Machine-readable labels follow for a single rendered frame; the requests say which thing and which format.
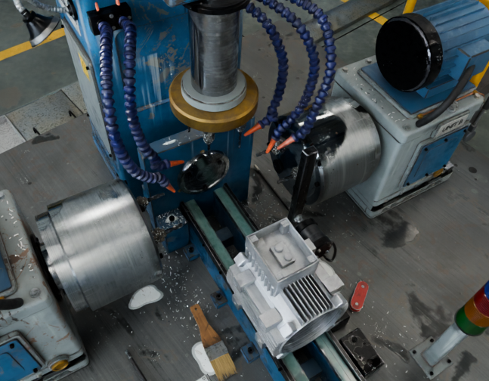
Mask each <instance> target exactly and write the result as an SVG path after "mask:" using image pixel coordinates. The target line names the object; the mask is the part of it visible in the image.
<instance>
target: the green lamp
mask: <svg viewBox="0 0 489 381"><path fill-rule="evenodd" d="M464 308H465V305H464V306H463V307H462V308H461V309H460V310H459V311H458V312H457V323H458V325H459V326H460V328H461V329H462V330H463V331H465V332H466V333H469V334H472V335H477V334H480V333H482V332H483V331H485V330H486V329H487V328H488V327H480V326H477V325H475V324H473V323H472V322H471V321H470V320H469V319H468V318H467V317H466V313H465V309H464Z"/></svg>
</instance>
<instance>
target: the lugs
mask: <svg viewBox="0 0 489 381"><path fill-rule="evenodd" d="M234 261H235V262H236V264H237V266H238V267H244V265H245V264H246V263H247V262H248V257H247V256H246V255H245V253H244V252H239V254H238V255H237V256H236V257H235V258H234ZM330 301H331V302H332V303H333V304H334V305H335V307H336V308H341V307H342V306H343V305H345V304H346V303H347V301H346V299H345V298H344V296H343V295H342V294H335V295H334V297H333V298H331V299H330ZM279 331H280V333H281V334H282V336H283V338H284V339H287V338H290V337H291V336H292V335H293V334H294V333H296V332H297V331H298V330H297V329H296V327H295V326H294V324H293V323H292V322H286V323H285V324H284V325H283V326H282V327H281V328H280V329H279ZM288 354H289V353H288ZM288 354H280V355H278V356H276V357H277V359H281V358H284V357H286V356H287V355H288Z"/></svg>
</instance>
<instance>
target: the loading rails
mask: <svg viewBox="0 0 489 381"><path fill-rule="evenodd" d="M180 204H181V211H182V213H183V214H184V217H185V218H186V219H187V221H188V225H189V235H190V241H191V243H192V244H190V245H188V246H186V247H184V248H183V252H184V254H185V255H186V257H187V259H188V261H189V262H190V261H192V260H194V259H196V258H199V257H200V258H201V259H202V261H203V263H204V265H205V266H206V268H207V270H208V271H209V273H210V274H211V276H212V279H213V280H214V281H215V283H216V285H217V287H218V288H219V290H218V291H216V292H214V293H212V294H210V299H211V300H212V302H213V304H214V306H215V307H216V309H219V308H221V307H223V306H224V305H226V304H228V305H229V306H230V308H231V310H232V312H233V313H234V315H235V317H236V318H237V320H238V321H239V323H240V326H241V327H242V328H243V330H244V332H245V334H246V335H247V337H248V338H249V341H250V343H248V344H246V345H244V346H243V347H241V349H240V351H241V352H242V354H243V356H244V358H245V359H246V361H247V363H248V364H250V363H251V362H253V361H255V360H256V359H258V358H261V360H262V362H263V364H264V365H265V367H266V369H267V370H268V372H269V374H270V375H271V377H272V379H273V381H314V380H315V379H316V378H318V377H320V378H321V379H322V381H366V380H365V379H364V377H363V376H362V374H361V372H360V371H359V370H358V369H357V367H356V366H355V365H354V363H353V361H352V360H351V359H350V357H349V356H348V354H347V353H346V352H345V350H344V348H343V347H342V346H341V345H340V343H339V341H338V340H337V339H336V337H335V336H334V335H333V333H332V332H331V330H329V331H327V332H324V333H323V334H321V335H320V336H319V337H317V338H316V339H315V340H313V341H312V342H310V343H308V344H307V345H306V346H303V347H302V351H303V352H304V353H305V355H306V357H307V358H308V360H307V361H305V362H303V363H302V364H299V362H298V361H297V360H296V358H295V356H294V354H293V353H291V352H290V353H289V354H288V355H287V356H286V357H284V358H281V359H277V357H274V356H273V355H272V354H271V352H270V350H269V349H268V347H265V348H263V349H261V348H260V346H259V345H258V343H257V342H256V340H255V333H256V332H258V331H257V330H256V328H255V327H254V325H253V324H252V322H251V320H250V319H249V317H248V315H247V314H246V312H245V311H244V309H243V308H242V309H240V310H239V311H238V310H237V308H236V306H235V305H234V303H233V302H232V295H233V294H234V291H233V290H232V289H231V287H230V285H229V283H228V282H227V279H226V276H227V275H226V274H227V272H228V269H230V268H229V267H230V266H232V265H234V264H235V262H234V260H233V259H232V258H231V256H230V255H229V253H228V251H227V250H226V249H225V248H227V247H229V246H231V245H234V246H235V248H236V249H237V251H238V252H245V248H246V247H245V243H246V236H248V235H250V234H252V233H254V232H256V231H259V229H258V227H257V225H256V224H255V222H254V221H253V220H252V218H251V217H250V216H249V214H248V212H247V211H246V210H245V209H244V207H243V205H242V204H241V203H240V201H239V200H238V199H237V197H236V196H235V194H234V192H233V191H232V190H231V189H230V187H229V186H228V184H227V183H224V186H223V187H220V188H218V189H216V190H214V191H213V206H214V216H215V217H216V219H217V220H218V222H219V224H220V225H221V226H222V229H220V230H218V231H214V230H213V228H212V226H211V225H210V223H209V222H208V220H207V219H206V217H205V216H204V214H203V212H202V211H201V209H200V208H199V206H198V205H197V203H196V201H195V200H194V199H192V200H190V201H187V202H186V203H185V202H184V201H182V202H180Z"/></svg>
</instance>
